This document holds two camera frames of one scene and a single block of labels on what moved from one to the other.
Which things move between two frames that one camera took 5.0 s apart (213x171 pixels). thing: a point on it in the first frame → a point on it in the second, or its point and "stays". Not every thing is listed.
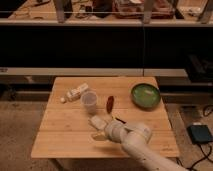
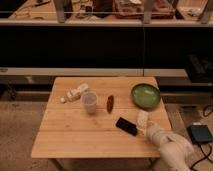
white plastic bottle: [74, 93] stays
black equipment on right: [198, 69] stays
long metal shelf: [103, 38] stays
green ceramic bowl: [145, 95] stays
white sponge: [97, 122] → [142, 119]
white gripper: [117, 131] → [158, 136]
